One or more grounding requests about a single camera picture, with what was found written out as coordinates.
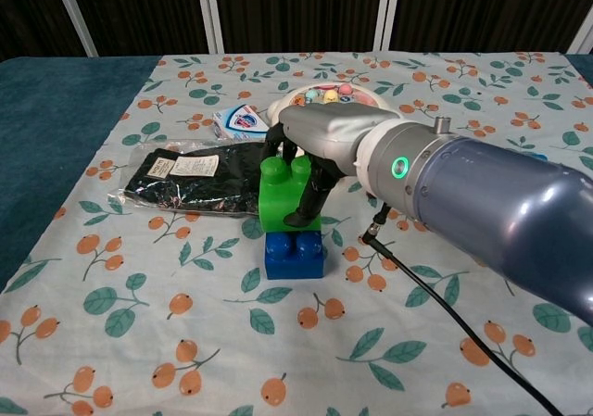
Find white round fishing toy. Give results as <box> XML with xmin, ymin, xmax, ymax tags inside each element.
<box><xmin>267</xmin><ymin>82</ymin><xmax>400</xmax><ymax>195</ymax></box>

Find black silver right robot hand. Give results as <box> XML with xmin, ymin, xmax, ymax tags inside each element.
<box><xmin>264</xmin><ymin>102</ymin><xmax>399</xmax><ymax>230</ymax></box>

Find dark folding partition screen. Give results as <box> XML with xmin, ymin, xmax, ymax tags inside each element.
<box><xmin>0</xmin><ymin>0</ymin><xmax>593</xmax><ymax>60</ymax></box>

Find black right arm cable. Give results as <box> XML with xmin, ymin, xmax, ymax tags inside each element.
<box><xmin>360</xmin><ymin>201</ymin><xmax>564</xmax><ymax>416</ymax></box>

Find white blue soap packet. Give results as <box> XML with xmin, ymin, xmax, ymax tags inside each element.
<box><xmin>211</xmin><ymin>103</ymin><xmax>271</xmax><ymax>140</ymax></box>

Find floral patterned table cloth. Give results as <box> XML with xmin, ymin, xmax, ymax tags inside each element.
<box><xmin>0</xmin><ymin>51</ymin><xmax>593</xmax><ymax>416</ymax></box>

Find green building block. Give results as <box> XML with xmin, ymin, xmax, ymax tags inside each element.
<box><xmin>259</xmin><ymin>155</ymin><xmax>323</xmax><ymax>237</ymax></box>

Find black socks in clear bag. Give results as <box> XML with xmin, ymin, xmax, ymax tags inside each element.
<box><xmin>107</xmin><ymin>138</ymin><xmax>271</xmax><ymax>219</ymax></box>

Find blue building block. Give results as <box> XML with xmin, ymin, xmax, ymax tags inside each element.
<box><xmin>264</xmin><ymin>230</ymin><xmax>327</xmax><ymax>281</ymax></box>

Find blue snack bag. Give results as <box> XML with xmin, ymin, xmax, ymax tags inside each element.
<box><xmin>505</xmin><ymin>137</ymin><xmax>550</xmax><ymax>160</ymax></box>

